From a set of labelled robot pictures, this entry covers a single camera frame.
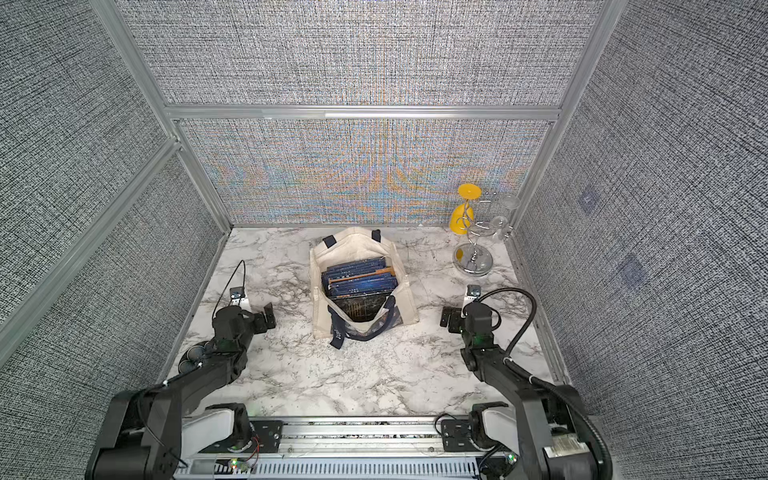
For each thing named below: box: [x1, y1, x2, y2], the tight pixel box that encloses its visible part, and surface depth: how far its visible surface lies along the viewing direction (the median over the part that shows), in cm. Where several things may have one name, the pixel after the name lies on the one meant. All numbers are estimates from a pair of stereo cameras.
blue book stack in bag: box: [322, 256, 399, 299], surface depth 90 cm
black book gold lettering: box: [332, 294, 390, 322], surface depth 85 cm
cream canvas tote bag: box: [310, 227, 420, 350], surface depth 89 cm
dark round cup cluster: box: [178, 341, 217, 374], surface depth 84 cm
